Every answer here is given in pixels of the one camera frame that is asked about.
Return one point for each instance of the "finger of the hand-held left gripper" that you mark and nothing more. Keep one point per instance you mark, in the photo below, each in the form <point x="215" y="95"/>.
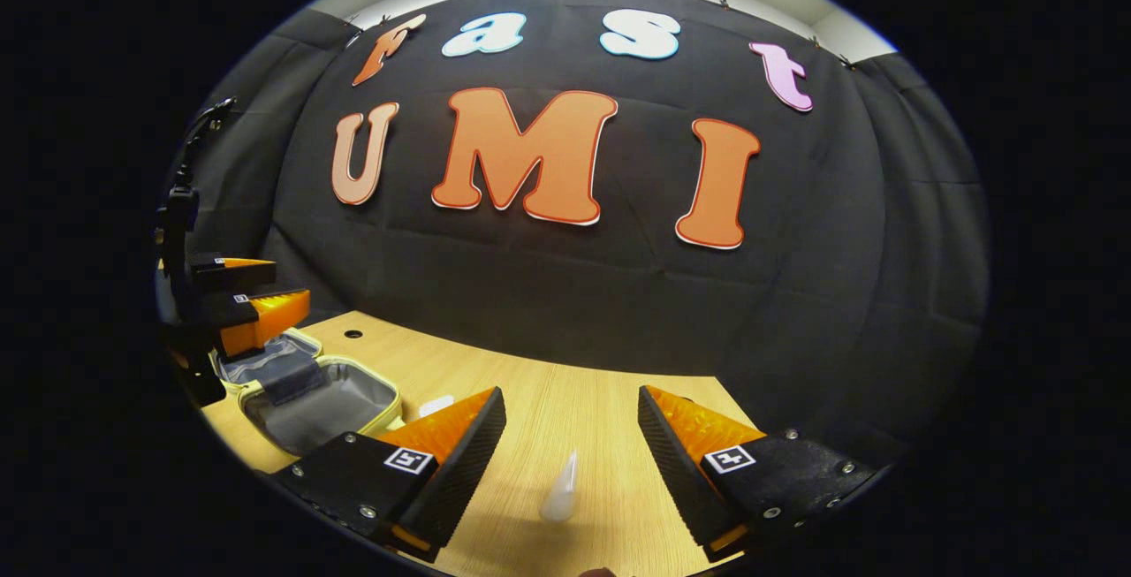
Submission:
<point x="225" y="277"/>
<point x="239" y="316"/>

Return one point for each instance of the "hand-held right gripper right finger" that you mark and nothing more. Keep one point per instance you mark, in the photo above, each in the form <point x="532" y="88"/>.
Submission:
<point x="676" y="462"/>

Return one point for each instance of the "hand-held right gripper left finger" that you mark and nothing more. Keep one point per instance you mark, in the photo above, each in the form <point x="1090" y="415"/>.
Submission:
<point x="468" y="462"/>

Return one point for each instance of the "black backdrop cloth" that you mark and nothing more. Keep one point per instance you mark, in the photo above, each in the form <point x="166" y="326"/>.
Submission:
<point x="618" y="312"/>

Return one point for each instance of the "small white container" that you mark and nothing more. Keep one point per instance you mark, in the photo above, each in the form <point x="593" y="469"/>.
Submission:
<point x="436" y="406"/>

